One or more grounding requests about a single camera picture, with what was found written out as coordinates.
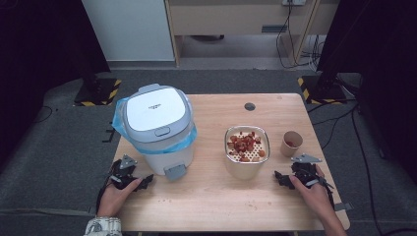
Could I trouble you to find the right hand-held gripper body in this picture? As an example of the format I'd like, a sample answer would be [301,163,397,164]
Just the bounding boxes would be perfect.
[290,153,334,190]

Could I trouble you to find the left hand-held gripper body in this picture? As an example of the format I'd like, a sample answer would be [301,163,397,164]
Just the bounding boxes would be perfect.
[109,154,139,191]

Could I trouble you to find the brown paper cup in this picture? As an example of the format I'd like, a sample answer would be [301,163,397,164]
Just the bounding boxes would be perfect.
[280,130,304,158]

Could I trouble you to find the white square container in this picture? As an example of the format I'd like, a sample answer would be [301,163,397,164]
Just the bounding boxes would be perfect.
[224,125,271,181]

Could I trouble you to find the white pedal trash can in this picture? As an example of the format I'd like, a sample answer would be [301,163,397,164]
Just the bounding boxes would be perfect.
[120,83,197,181]

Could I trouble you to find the person's right hand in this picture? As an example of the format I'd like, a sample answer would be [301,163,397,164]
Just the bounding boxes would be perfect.
[288,165,335,221]

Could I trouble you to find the person's left hand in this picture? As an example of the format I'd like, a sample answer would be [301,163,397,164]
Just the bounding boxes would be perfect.
[96,177,144,218]

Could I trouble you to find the white perforated strainer insert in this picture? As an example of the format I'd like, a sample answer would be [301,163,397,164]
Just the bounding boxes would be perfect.
[226,130,268,163]

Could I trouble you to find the grey tape strip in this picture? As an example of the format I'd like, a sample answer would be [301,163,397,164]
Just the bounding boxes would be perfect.
[333,202,355,211]

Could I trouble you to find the pile of red food pieces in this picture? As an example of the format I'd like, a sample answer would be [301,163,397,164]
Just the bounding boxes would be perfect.
[227,131,267,162]

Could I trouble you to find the blue trash bag liner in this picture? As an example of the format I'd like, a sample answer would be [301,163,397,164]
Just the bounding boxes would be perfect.
[111,96,199,155]

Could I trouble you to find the striped black stand base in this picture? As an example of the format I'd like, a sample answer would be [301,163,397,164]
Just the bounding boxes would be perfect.
[297,48,358,106]
[73,48,123,107]

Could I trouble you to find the dark curtain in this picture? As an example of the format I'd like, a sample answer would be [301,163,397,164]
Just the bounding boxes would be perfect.
[0,0,111,165]
[316,0,417,185]

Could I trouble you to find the white cabinet panel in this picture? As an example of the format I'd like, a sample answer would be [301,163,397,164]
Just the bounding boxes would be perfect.
[81,0,175,62]

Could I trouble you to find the light wooden desk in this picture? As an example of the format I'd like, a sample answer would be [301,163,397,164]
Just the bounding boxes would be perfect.
[164,0,340,68]

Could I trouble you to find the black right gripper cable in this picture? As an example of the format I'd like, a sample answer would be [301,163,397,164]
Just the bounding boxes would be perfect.
[316,176,336,210]

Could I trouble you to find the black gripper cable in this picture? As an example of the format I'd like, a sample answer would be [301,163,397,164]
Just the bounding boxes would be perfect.
[316,176,336,210]
[95,181,114,214]

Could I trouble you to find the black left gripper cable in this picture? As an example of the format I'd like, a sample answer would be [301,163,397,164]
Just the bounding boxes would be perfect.
[95,181,114,214]

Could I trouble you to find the thin black floor cable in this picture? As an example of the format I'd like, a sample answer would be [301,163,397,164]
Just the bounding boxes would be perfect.
[31,105,59,125]

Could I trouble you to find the bundle of black cables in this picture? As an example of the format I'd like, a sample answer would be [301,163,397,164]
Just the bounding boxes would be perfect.
[275,0,327,71]

